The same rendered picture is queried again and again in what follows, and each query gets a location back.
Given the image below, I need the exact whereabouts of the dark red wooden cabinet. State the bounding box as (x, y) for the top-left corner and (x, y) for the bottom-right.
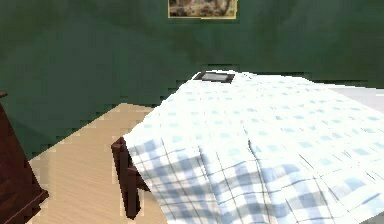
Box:
(0, 91), (50, 224)

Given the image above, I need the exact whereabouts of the gold framed wall picture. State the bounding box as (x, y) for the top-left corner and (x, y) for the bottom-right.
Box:
(167, 0), (239, 20)

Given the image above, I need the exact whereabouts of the black flat tablet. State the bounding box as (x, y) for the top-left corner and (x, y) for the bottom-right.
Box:
(193, 70), (236, 84)

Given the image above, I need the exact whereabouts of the bed with blue checked cover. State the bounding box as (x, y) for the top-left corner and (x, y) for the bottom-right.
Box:
(111, 69), (384, 224)

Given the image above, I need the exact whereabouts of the pale grey pillow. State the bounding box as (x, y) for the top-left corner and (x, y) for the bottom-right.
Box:
(328, 84), (384, 114)

